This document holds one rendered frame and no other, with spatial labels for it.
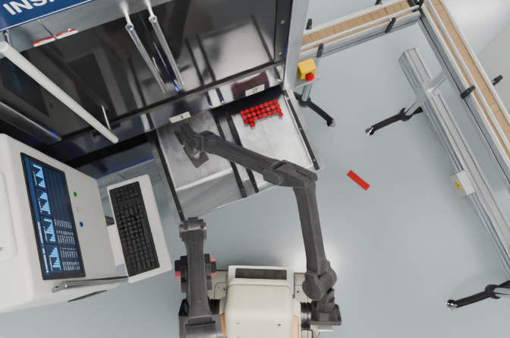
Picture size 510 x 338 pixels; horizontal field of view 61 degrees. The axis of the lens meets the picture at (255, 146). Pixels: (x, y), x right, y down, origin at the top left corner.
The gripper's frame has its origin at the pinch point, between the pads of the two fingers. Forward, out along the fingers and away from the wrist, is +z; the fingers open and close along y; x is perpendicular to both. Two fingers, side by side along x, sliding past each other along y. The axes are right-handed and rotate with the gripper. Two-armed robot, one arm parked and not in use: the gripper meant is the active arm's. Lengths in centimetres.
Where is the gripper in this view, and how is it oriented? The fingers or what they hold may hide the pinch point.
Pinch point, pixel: (198, 157)
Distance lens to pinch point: 186.9
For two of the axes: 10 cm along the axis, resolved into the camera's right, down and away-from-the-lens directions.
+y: -5.6, -8.1, 1.6
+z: 0.0, 2.0, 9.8
